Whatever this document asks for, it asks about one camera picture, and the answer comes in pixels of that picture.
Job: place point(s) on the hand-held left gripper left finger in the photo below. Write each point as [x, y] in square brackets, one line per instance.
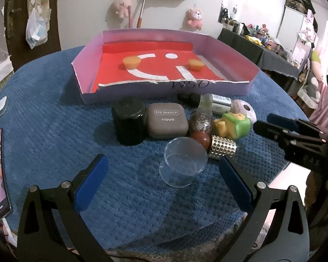
[91, 181]

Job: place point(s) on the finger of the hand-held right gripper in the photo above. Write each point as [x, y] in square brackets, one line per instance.
[278, 120]
[265, 129]

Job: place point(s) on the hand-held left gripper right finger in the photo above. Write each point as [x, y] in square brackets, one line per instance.
[235, 185]

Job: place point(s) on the green bear toy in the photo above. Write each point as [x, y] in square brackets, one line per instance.
[236, 125]

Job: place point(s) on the pale pink round device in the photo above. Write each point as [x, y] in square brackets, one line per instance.
[244, 109]

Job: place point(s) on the silver studded cylinder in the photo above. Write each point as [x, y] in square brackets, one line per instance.
[222, 146]

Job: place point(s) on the clear plastic cup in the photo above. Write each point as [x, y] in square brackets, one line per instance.
[184, 158]

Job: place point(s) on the black cylindrical jar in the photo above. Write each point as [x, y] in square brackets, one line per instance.
[129, 122]

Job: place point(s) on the grey eyeshadow case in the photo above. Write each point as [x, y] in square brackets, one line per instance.
[166, 122]

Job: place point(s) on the lilac cardboard box red inside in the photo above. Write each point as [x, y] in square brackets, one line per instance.
[112, 65]

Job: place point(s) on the glass bottle with black cap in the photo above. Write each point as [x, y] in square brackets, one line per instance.
[216, 102]

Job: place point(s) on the red-brown ball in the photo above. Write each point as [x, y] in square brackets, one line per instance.
[200, 139]

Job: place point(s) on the dark cloth covered table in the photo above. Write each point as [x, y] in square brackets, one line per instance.
[273, 60]

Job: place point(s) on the glitter ball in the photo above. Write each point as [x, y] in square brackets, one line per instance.
[201, 121]

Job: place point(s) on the white and green plush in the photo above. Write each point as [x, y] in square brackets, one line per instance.
[316, 65]

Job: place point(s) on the row of cosmetic bottles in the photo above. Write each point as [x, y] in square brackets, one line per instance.
[258, 31]

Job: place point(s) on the white cabinet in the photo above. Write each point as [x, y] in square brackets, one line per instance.
[292, 27]

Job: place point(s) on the orange plastic cap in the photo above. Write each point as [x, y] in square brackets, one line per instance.
[196, 65]
[131, 62]

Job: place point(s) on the bright pink plush toy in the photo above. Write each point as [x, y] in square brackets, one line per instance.
[194, 19]

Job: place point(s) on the dark wooden door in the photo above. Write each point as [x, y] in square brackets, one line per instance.
[56, 32]

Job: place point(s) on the clear plastic bag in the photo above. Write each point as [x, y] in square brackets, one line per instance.
[37, 31]

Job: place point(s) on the pink pen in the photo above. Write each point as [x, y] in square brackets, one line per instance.
[130, 17]

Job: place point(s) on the paintbrush with orange grip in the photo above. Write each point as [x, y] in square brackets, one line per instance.
[141, 8]

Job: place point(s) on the pale pink plush bear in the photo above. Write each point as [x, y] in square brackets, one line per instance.
[121, 6]

